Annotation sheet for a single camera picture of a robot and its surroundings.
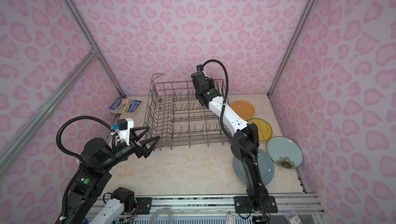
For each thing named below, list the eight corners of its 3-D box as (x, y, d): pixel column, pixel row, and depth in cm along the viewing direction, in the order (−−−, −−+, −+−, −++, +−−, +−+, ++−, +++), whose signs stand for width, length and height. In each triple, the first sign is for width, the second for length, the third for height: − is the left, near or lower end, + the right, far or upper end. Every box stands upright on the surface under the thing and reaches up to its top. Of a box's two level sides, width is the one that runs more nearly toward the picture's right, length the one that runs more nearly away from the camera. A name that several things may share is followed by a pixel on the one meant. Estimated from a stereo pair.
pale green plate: (272, 168, 86) (273, 167, 85) (263, 138, 98) (264, 136, 97) (306, 168, 86) (308, 167, 84) (293, 138, 98) (295, 136, 97)
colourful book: (111, 110, 113) (109, 107, 111) (119, 99, 120) (117, 97, 118) (133, 114, 111) (131, 111, 109) (140, 102, 118) (139, 100, 115)
